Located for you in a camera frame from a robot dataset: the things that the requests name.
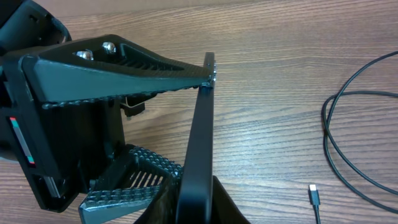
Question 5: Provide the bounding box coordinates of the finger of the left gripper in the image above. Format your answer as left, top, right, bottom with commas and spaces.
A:
21, 35, 215, 109

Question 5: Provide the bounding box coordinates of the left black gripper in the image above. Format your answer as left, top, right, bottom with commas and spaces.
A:
2, 49, 183, 223

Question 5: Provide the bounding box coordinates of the black USB charging cable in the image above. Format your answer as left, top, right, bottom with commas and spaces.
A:
308, 50, 398, 224

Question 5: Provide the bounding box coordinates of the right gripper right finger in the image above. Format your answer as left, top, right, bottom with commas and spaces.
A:
211, 175, 249, 224

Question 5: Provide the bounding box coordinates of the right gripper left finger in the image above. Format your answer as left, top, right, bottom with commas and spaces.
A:
134, 177, 179, 224

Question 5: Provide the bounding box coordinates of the blue Galaxy smartphone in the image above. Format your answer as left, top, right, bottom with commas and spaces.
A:
175, 52, 216, 223

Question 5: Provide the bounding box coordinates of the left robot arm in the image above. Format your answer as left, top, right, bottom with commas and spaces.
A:
1, 1, 216, 223

